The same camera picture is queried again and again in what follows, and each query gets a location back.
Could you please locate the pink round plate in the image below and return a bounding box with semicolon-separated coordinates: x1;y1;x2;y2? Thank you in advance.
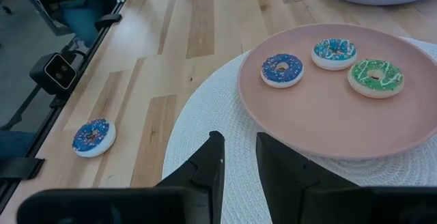
238;23;437;160

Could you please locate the black table-level camera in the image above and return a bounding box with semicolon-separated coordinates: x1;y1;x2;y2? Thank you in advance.
29;52;79;96

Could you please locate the black metal table frame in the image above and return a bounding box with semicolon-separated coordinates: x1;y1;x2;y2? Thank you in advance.
0;0;126;214

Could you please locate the small green iced donut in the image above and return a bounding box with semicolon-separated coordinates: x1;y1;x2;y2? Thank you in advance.
347;58;405;100

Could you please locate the small purple sprinkled donut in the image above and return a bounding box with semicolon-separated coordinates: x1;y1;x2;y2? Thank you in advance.
71;117;117;158
260;53;305;89

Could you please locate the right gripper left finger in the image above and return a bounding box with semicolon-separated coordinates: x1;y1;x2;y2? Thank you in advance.
155;130;226;224

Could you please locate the person's leg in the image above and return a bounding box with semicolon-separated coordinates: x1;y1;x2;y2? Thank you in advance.
0;130;37;160
59;0;103;47

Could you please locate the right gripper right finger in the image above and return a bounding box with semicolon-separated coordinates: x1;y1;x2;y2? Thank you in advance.
255;132;359;224

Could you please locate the white round woven placemat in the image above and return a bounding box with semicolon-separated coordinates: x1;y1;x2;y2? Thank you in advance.
162;38;437;224

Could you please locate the small teal iced donut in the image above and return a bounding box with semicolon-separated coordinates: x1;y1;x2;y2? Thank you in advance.
311;38;358;72

